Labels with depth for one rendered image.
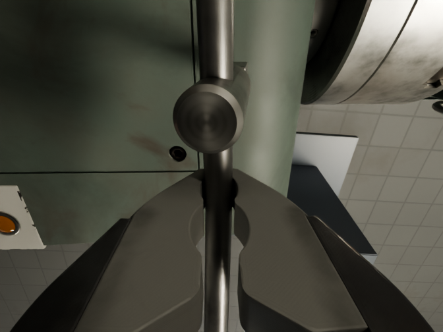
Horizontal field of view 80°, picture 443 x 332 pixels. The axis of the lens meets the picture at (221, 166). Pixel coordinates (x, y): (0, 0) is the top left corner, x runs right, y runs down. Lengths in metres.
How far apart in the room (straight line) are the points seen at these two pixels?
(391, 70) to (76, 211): 0.32
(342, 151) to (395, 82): 0.57
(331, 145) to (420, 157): 1.28
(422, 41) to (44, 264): 2.53
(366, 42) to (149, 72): 0.17
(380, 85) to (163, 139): 0.22
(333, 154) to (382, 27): 0.63
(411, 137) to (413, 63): 1.67
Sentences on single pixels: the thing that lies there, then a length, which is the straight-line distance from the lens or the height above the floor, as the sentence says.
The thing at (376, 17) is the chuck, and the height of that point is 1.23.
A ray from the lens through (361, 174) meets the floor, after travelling 1.94.
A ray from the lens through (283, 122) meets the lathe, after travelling 0.23.
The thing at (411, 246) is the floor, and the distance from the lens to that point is 2.57.
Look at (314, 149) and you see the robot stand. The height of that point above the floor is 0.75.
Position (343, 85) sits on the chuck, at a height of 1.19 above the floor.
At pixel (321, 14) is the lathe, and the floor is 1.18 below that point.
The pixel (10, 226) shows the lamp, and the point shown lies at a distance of 0.32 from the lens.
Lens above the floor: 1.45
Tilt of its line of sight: 61 degrees down
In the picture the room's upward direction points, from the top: 177 degrees clockwise
